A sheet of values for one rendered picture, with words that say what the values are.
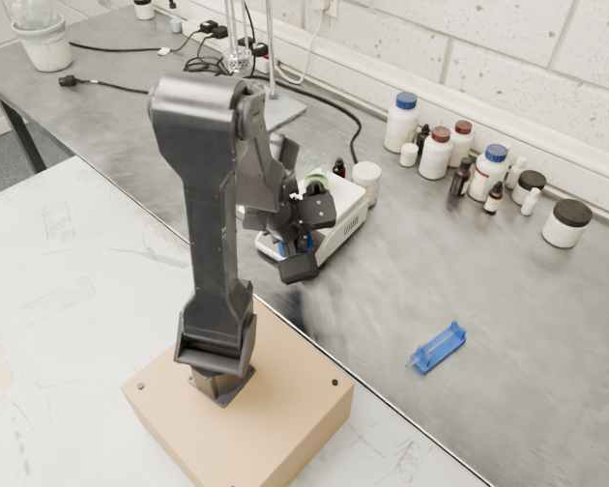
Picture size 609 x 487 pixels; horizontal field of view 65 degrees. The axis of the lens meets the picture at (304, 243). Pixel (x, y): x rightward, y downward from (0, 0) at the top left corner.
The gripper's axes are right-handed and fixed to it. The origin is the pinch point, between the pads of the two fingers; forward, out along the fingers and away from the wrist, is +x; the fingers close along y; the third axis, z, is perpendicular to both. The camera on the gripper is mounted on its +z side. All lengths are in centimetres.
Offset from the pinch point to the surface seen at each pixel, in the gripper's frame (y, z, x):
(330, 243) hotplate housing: -0.8, 4.1, 5.8
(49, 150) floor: 144, -152, 107
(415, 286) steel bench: -11.4, 16.3, 12.0
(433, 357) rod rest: -24.9, 15.7, 5.4
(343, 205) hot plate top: 5.6, 8.5, 5.3
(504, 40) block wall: 33, 49, 14
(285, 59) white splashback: 70, 0, 34
